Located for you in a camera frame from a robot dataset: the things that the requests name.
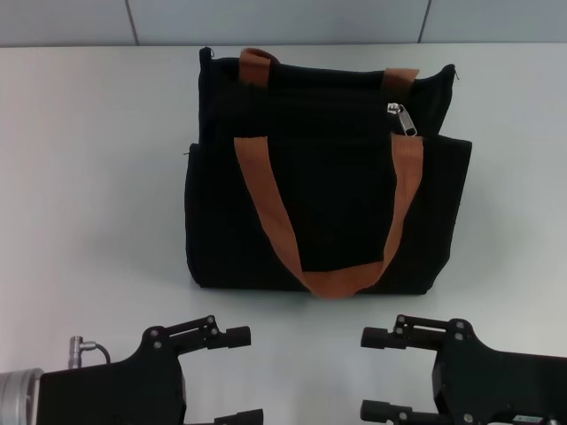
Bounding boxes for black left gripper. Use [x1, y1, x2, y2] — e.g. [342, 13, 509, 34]
[35, 314, 265, 425]

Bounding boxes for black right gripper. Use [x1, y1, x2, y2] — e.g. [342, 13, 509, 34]
[360, 313, 567, 425]

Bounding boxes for black food bag orange handles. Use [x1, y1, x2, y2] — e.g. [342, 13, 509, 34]
[182, 46, 473, 300]

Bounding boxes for silver zipper pull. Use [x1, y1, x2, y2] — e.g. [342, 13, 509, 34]
[387, 102, 420, 138]

